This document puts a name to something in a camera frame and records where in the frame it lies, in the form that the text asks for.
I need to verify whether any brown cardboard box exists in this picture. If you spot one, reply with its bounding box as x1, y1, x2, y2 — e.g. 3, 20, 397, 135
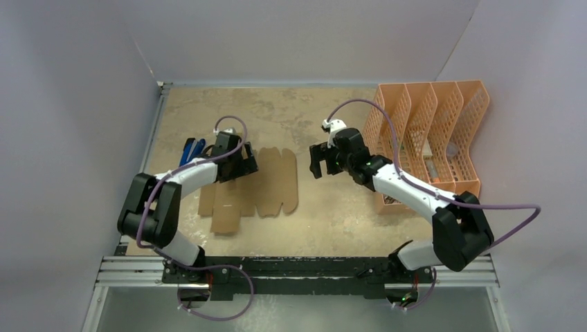
197, 147, 299, 234

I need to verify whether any orange plastic file organizer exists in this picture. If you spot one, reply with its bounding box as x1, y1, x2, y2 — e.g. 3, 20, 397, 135
361, 80, 490, 196

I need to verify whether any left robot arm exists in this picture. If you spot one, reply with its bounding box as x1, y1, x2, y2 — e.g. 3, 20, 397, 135
117, 131, 258, 283

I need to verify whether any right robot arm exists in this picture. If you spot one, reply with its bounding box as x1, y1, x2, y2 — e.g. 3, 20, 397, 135
309, 127, 494, 282

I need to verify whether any blue stapler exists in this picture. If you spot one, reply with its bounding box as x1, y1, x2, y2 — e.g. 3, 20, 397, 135
179, 138, 206, 167

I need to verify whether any white block in organizer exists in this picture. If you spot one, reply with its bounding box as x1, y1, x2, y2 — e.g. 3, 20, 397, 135
422, 140, 433, 158

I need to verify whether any grey orange marker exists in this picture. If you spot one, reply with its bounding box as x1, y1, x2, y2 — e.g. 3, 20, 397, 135
424, 158, 441, 183

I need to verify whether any purple round item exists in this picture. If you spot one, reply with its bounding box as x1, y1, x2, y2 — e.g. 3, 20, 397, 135
446, 142, 460, 158

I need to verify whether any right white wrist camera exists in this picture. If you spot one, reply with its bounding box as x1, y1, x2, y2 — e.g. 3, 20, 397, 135
321, 118, 347, 134

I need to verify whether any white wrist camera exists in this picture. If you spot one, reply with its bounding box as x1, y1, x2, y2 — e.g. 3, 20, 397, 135
321, 118, 347, 134
213, 127, 239, 138

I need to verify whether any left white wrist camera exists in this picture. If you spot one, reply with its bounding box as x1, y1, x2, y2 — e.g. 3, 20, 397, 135
213, 127, 239, 138

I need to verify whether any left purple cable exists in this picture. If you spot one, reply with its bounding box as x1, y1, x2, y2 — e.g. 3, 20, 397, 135
135, 115, 255, 322

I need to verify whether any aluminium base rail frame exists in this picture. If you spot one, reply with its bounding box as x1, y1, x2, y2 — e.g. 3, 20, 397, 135
82, 255, 511, 331

